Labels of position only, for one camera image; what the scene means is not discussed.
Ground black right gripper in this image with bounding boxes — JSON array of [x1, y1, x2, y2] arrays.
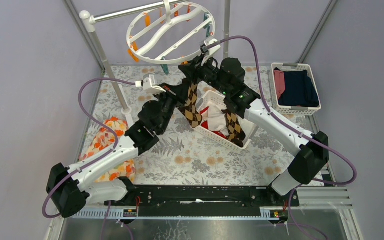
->
[[178, 52, 230, 97]]

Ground brown argyle sock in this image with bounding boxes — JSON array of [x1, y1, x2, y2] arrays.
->
[[178, 83, 203, 129], [222, 109, 246, 148]]

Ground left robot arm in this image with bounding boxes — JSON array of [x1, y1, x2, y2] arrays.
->
[[42, 80, 193, 219]]

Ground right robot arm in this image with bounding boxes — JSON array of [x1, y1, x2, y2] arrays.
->
[[178, 56, 329, 206]]

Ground teal front clip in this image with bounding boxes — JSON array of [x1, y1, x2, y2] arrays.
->
[[161, 64, 170, 75]]

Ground white round clip hanger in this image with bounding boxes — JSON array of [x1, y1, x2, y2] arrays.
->
[[126, 0, 216, 65]]

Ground orange front left clip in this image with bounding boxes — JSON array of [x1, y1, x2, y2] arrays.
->
[[127, 41, 140, 63]]

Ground white perforated sock basket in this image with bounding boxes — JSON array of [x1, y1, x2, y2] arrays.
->
[[194, 90, 258, 151]]

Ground red snowflake sock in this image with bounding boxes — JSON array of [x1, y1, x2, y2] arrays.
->
[[199, 105, 233, 141]]

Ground floral grey tablecloth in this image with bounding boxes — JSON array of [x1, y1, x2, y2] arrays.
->
[[81, 66, 294, 186]]

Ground pink garment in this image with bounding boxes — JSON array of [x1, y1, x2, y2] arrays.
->
[[273, 68, 286, 100]]

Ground grey horizontal rack bar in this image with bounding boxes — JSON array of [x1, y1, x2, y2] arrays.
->
[[89, 0, 186, 23]]

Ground white basket with clothes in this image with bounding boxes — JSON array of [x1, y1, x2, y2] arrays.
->
[[269, 62, 322, 116]]

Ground grey left rack pole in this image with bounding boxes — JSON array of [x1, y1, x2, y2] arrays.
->
[[79, 10, 119, 100]]

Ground navy garment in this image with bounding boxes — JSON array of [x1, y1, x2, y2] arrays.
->
[[278, 70, 320, 108]]

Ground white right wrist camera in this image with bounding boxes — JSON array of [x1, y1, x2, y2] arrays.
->
[[200, 36, 221, 66]]

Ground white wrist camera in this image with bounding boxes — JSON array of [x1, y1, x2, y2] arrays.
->
[[200, 36, 221, 66], [135, 74, 166, 95]]

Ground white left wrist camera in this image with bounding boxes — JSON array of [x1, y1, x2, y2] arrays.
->
[[135, 74, 166, 95]]

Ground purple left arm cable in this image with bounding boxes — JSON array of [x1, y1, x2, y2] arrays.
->
[[42, 77, 137, 220]]

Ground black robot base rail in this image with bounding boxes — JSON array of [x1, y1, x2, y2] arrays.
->
[[104, 185, 300, 217]]

